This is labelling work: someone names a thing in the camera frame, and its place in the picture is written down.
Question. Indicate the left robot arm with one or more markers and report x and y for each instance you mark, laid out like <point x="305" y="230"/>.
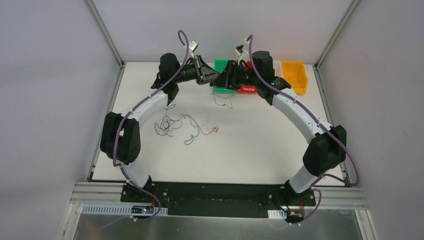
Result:
<point x="121" y="139"/>

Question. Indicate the aluminium front frame rail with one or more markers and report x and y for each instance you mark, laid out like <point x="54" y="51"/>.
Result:
<point x="334" y="198"/>

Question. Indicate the green plastic bin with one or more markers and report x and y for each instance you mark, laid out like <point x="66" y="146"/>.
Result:
<point x="219" y="66"/>

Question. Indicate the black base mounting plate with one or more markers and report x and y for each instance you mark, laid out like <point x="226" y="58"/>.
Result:
<point x="217" y="199"/>

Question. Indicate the white cable duct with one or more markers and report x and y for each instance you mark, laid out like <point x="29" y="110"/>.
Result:
<point x="141" y="210"/>
<point x="277" y="214"/>

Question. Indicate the left white cable duct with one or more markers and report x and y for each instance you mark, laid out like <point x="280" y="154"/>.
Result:
<point x="141" y="210"/>

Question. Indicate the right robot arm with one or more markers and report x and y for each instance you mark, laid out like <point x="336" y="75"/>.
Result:
<point x="326" y="143"/>

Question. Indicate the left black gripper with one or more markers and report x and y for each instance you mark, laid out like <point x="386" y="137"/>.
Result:
<point x="201" y="70"/>

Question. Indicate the right white cable duct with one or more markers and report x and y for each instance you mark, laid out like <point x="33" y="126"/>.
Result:
<point x="277" y="214"/>

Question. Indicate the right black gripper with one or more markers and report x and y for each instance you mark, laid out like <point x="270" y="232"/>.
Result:
<point x="233" y="74"/>

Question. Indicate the yellow plastic bin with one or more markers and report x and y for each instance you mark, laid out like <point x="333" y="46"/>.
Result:
<point x="294" y="72"/>

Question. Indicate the red plastic bin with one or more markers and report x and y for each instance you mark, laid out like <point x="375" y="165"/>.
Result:
<point x="244" y="88"/>

